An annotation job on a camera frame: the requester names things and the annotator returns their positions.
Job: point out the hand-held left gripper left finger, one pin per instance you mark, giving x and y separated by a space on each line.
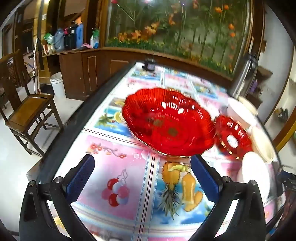
81 177

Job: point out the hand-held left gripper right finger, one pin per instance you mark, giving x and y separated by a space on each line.
204 178

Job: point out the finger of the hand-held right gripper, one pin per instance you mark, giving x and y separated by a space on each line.
285 180

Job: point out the white round plate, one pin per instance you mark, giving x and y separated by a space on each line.
254 173

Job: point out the cream ribbed plastic bowl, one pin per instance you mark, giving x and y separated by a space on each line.
263 143

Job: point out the small red glass plate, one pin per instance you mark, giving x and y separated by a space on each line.
225 129

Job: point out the large red glass plate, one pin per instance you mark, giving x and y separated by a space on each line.
166 125

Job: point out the white plastic bowl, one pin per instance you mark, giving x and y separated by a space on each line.
238 111

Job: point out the cream plate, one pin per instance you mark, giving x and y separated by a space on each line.
248 105

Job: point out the printed fruit tablecloth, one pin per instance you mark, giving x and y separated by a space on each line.
129 176

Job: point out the wooden chair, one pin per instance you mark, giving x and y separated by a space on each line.
30 106

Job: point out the white bucket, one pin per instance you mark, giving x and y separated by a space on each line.
57 85

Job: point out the purple bottle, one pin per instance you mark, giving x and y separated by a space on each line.
254 86

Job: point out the steel thermos jug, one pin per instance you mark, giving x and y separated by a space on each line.
245 76

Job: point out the small black digital clock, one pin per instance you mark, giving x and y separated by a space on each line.
149 66

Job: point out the pink cloth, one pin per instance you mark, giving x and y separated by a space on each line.
85 45

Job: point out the white spray bottle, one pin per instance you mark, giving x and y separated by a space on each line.
94 40

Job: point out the black kettle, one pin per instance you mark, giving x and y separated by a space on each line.
70 38

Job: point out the blue jug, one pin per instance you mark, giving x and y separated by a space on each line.
80 36

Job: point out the green bag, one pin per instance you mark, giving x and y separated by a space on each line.
48 39

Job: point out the glass artificial flower display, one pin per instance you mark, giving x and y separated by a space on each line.
185 34

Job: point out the wooden wall shelf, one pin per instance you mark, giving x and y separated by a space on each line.
264 71

